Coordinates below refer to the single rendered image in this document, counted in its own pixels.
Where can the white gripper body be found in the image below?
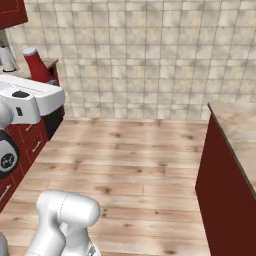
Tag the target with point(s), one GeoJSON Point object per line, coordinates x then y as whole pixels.
{"type": "Point", "coordinates": [50, 96]}

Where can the red wall cupboard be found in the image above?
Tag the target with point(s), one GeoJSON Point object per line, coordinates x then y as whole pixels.
{"type": "Point", "coordinates": [11, 11]}

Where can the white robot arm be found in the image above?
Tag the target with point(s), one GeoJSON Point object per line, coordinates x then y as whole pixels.
{"type": "Point", "coordinates": [68, 213]}

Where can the red condiment bottle white cap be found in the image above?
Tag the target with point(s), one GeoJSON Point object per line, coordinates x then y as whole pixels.
{"type": "Point", "coordinates": [37, 68]}

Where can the red dining counter wooden top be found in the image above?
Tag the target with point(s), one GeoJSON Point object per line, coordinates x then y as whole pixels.
{"type": "Point", "coordinates": [223, 200]}

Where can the white grey small appliance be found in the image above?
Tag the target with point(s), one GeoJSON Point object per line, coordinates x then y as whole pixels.
{"type": "Point", "coordinates": [7, 58]}

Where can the red base cabinet run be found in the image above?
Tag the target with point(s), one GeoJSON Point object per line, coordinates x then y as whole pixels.
{"type": "Point", "coordinates": [31, 151]}

